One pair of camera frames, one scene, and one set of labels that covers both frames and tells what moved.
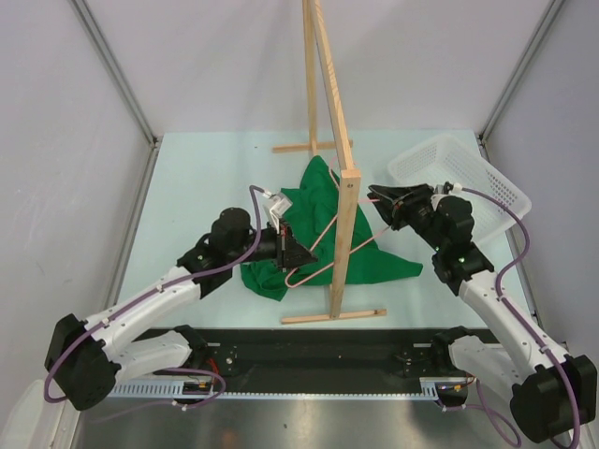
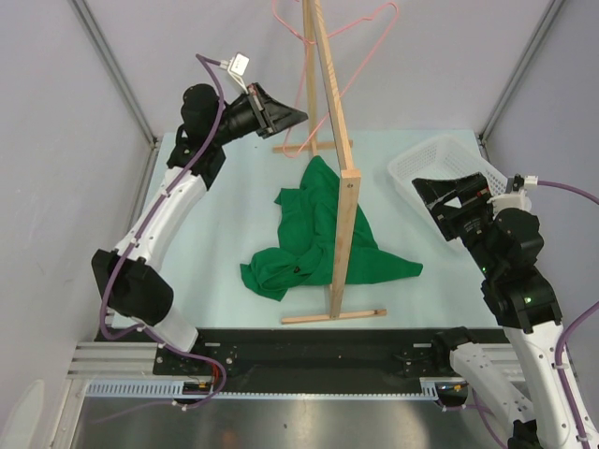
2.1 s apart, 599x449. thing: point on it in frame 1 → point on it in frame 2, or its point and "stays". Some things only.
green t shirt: (312, 218) stays
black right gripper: (398, 201) → (472, 192)
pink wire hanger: (328, 227) → (363, 69)
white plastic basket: (449, 160) stays
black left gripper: (287, 250) → (270, 115)
